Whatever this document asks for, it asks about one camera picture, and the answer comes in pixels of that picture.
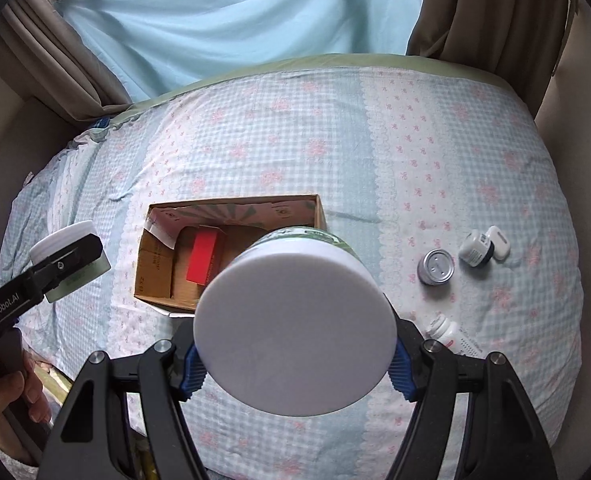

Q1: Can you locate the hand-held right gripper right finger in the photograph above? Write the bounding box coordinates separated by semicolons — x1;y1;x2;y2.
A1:
384;306;559;480

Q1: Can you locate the small silver tin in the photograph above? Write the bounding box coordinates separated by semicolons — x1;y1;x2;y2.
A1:
418;249;456;287

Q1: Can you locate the person's left hand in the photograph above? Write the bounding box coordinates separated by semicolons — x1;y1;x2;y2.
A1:
0;351;52;466

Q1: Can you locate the red carton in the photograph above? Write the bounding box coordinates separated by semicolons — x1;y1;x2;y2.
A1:
186;227;221;287

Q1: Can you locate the large white lidded jar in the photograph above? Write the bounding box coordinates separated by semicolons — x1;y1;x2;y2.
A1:
194;227;399;417

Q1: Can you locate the small white and black bottle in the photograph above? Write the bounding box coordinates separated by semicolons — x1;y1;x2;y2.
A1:
458;229;494;265

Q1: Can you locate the beige curtain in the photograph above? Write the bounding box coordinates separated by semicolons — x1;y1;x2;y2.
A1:
405;0;579;117
0;0;132;122

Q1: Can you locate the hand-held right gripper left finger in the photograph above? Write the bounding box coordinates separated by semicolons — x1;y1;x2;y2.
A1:
36;321;211;480

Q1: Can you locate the white earbuds case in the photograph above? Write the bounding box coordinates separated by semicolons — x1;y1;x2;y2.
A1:
487;226;511;262

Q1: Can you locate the white pill bottle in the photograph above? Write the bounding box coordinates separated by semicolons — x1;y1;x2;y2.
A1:
424;313;487;360

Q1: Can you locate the small white lidded jar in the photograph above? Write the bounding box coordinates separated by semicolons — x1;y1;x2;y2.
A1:
30;221;111;304

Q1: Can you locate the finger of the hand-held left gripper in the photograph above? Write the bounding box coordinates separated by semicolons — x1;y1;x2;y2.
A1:
24;234;104;306

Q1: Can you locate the light blue curtain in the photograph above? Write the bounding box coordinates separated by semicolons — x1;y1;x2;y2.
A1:
62;0;424;106

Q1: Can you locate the cardboard box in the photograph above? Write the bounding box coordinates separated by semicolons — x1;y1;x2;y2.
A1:
134;194;327;314

